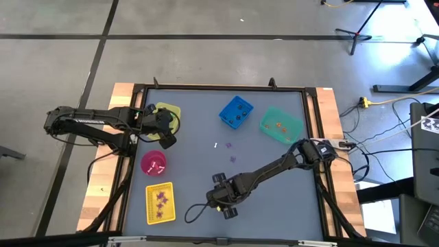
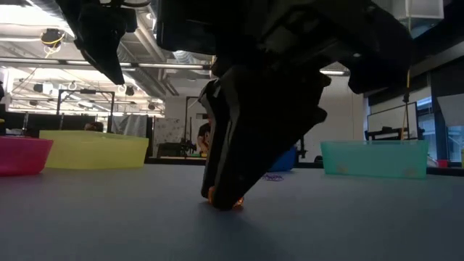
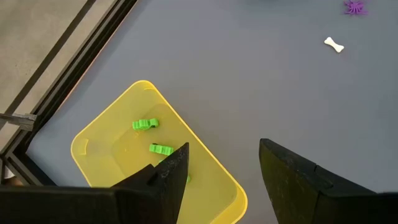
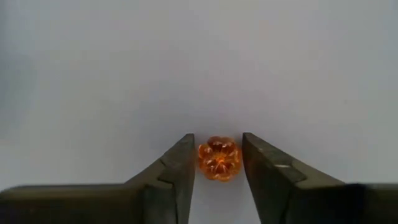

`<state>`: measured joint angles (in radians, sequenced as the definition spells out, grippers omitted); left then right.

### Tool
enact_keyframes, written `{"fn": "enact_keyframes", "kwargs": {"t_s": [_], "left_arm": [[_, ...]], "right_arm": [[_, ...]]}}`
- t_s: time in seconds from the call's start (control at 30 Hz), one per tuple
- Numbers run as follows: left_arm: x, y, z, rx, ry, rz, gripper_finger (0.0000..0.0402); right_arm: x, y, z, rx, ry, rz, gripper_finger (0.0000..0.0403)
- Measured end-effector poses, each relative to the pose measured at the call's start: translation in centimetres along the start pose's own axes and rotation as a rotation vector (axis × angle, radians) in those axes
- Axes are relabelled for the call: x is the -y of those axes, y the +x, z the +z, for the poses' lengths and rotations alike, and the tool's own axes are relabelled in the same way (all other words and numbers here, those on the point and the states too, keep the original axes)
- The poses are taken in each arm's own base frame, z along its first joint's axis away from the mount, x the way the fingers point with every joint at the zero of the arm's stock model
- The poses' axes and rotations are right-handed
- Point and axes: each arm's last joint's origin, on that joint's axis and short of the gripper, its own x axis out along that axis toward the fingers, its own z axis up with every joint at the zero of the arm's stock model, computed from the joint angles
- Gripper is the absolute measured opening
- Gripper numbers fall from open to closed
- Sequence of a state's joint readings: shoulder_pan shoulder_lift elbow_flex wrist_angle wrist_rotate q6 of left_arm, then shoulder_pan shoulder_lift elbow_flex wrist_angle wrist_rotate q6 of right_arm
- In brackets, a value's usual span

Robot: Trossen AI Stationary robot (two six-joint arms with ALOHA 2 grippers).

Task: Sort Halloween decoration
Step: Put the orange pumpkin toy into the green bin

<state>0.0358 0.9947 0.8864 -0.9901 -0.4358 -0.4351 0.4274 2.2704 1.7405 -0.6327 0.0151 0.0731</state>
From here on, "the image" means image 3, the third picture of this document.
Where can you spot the black table frame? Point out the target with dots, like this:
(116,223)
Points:
(82,62)

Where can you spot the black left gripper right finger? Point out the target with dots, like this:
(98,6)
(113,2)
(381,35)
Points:
(298,193)

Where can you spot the white plastic bone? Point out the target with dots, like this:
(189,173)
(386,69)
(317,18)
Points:
(334,44)

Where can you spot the green foam decoration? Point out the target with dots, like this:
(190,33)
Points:
(161,149)
(145,124)

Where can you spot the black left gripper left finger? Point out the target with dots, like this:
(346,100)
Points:
(149,199)

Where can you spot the grey metal bracket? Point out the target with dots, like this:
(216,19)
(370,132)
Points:
(18,119)

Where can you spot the yellow translucent plastic bin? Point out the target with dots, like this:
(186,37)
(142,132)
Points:
(102,155)

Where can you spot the purple plastic spider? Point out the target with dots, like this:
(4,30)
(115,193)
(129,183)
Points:
(355,7)

